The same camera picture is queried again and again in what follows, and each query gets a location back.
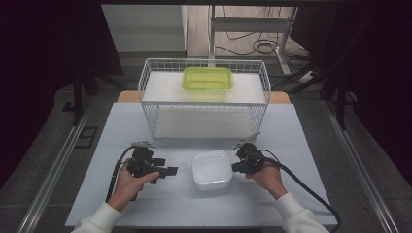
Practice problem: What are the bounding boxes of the white cabinet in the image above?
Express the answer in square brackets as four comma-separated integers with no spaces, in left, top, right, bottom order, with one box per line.
[101,4,189,53]

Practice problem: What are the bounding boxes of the black stand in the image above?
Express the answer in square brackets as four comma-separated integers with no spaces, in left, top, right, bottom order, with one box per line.
[271,62,359,130]
[61,73,100,127]

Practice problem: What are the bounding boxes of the green plastic container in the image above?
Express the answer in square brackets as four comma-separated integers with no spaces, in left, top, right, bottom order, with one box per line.
[181,66,234,92]

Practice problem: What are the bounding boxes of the white metal desk frame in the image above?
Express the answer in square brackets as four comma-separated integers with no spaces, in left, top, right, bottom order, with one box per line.
[208,5,299,76]

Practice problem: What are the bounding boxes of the white wire shelf rack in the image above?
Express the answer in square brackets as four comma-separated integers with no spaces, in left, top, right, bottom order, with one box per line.
[138,57,272,141]

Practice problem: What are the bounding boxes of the person's left hand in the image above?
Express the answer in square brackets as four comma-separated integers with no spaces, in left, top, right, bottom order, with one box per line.
[108,159,160,212]

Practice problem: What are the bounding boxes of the dark curtain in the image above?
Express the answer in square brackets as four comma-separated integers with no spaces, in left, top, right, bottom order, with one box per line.
[289,4,412,185]
[0,0,124,188]

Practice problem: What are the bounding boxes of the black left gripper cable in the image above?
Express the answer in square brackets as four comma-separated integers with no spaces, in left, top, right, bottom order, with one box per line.
[106,145,137,203]

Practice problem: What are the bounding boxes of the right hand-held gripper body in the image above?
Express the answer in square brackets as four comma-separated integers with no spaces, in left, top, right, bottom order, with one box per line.
[232,131,266,174]

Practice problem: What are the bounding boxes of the metal floor rail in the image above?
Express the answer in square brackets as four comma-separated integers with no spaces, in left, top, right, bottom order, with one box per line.
[322,100,402,233]
[16,96,95,233]

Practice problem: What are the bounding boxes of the black floor bracket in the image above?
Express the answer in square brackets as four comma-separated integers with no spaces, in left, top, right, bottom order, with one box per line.
[75,126,98,150]

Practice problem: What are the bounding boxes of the white power strip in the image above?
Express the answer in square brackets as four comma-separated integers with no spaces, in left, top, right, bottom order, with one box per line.
[296,71,316,83]

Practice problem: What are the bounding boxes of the person's right hand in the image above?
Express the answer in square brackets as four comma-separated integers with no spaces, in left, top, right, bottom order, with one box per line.
[245,161,289,200]

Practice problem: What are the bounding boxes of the black floor cables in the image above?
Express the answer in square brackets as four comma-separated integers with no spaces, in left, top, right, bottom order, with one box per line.
[215,6,310,62]

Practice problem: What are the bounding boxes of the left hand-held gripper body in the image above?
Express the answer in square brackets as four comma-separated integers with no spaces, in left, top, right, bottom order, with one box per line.
[126,141,160,185]

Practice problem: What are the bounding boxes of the white square container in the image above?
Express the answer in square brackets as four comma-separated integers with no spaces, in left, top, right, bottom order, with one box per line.
[191,150,233,192]

